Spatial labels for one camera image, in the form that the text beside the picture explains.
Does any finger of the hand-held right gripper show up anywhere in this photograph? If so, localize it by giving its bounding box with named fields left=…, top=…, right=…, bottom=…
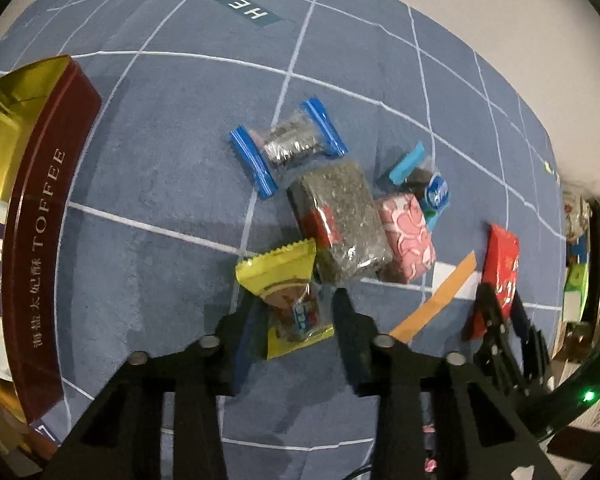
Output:
left=509, top=290, right=556, bottom=397
left=474, top=282, right=520, bottom=387

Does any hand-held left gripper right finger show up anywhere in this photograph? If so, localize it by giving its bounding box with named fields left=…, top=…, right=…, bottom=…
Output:
left=330, top=287, right=563, bottom=480

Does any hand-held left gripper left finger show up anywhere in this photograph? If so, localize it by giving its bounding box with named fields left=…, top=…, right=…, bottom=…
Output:
left=42, top=296, right=263, bottom=480

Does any red snack packet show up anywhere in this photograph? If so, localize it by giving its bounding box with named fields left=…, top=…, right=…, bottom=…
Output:
left=462, top=222, right=521, bottom=343

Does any small yellow snack packet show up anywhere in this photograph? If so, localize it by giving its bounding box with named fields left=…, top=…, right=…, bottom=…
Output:
left=235, top=237, right=336, bottom=361

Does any pink patterned packet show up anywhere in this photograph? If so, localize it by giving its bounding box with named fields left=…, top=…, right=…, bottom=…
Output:
left=372, top=191, right=438, bottom=285

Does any blue and white candy packet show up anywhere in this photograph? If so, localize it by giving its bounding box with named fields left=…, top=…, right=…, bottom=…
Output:
left=377, top=141, right=452, bottom=233

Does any clear packet of green block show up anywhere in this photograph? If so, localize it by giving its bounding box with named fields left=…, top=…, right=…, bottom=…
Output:
left=286, top=160, right=393, bottom=286

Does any clear packet with blue ends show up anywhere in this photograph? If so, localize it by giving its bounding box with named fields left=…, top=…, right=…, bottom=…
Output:
left=229, top=97, right=350, bottom=200

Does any dark red tin box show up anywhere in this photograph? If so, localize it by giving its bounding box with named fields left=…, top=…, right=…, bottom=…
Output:
left=0, top=55, right=103, bottom=461

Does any green box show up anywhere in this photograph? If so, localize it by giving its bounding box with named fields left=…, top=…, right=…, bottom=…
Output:
left=562, top=260, right=588, bottom=323

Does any black metal rack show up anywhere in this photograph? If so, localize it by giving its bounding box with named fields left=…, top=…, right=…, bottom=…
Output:
left=577, top=197, right=600, bottom=351

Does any pink band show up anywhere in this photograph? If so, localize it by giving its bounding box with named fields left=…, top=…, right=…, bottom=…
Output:
left=422, top=425, right=441, bottom=473

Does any floral bag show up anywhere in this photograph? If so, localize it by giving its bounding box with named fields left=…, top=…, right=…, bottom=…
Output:
left=562, top=190, right=593, bottom=241

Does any blue checked blanket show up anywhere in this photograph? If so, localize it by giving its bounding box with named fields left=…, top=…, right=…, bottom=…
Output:
left=0, top=0, right=563, bottom=480

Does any black cable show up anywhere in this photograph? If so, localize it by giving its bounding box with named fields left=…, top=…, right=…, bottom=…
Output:
left=337, top=462, right=376, bottom=480

